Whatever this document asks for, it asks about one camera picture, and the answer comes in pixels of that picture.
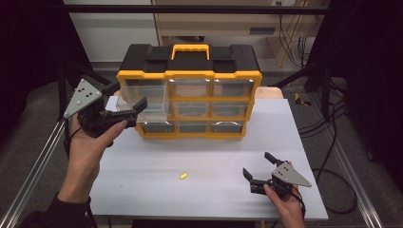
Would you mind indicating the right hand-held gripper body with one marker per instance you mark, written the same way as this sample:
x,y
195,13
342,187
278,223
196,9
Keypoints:
x,y
290,175

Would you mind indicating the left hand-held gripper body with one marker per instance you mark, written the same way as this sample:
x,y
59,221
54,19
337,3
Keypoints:
x,y
84,98

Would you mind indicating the clear plastic drawer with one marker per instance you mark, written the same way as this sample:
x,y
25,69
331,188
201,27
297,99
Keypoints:
x,y
149,91

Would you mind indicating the yellow foam earplug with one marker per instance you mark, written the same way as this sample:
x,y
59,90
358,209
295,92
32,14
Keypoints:
x,y
183,175

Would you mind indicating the yellow black drawer organizer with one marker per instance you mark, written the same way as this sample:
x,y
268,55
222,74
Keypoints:
x,y
190,61

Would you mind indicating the person's right hand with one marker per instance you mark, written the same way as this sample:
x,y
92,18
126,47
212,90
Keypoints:
x,y
288,209

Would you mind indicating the person's left hand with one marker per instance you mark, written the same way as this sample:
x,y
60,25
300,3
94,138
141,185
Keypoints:
x,y
85,155

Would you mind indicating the black metal stand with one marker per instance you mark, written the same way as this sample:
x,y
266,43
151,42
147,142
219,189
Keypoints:
x,y
61,91
324,91

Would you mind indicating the yellow black floor tape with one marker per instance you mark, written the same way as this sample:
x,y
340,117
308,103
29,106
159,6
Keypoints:
x,y
301,99

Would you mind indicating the wooden board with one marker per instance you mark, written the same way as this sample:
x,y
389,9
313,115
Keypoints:
x,y
269,92

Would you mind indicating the black curtain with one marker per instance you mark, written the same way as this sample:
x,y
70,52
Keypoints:
x,y
367,63
31,47

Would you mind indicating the set of clear drawers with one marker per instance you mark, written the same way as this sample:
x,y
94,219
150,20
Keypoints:
x,y
233,88

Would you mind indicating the wooden cabinet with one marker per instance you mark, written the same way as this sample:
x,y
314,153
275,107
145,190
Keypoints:
x,y
221,22

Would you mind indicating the grey cabinet vent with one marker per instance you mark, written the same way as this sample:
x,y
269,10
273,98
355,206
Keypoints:
x,y
262,30

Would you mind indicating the aluminium frame rail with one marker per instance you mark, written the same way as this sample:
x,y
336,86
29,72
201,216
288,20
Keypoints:
x,y
34,171
355,190

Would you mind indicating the black frame bar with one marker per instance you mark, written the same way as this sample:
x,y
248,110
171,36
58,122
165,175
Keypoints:
x,y
190,9

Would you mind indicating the white wall outlet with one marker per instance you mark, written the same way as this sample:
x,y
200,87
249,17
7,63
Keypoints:
x,y
278,3

